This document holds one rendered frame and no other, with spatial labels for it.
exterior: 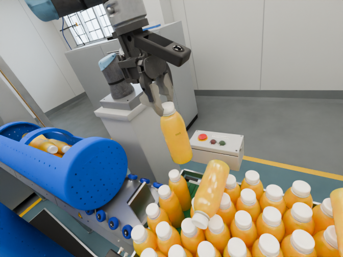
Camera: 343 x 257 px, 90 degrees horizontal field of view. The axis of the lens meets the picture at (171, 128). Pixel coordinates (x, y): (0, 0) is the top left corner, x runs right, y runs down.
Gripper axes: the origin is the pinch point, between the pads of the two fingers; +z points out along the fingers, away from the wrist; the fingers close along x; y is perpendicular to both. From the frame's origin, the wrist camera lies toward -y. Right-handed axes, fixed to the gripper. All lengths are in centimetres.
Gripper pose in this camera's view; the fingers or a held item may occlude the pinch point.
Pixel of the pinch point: (167, 107)
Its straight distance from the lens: 45.0
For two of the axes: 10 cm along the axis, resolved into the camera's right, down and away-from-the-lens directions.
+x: -5.4, 5.8, -6.1
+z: 2.8, 8.0, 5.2
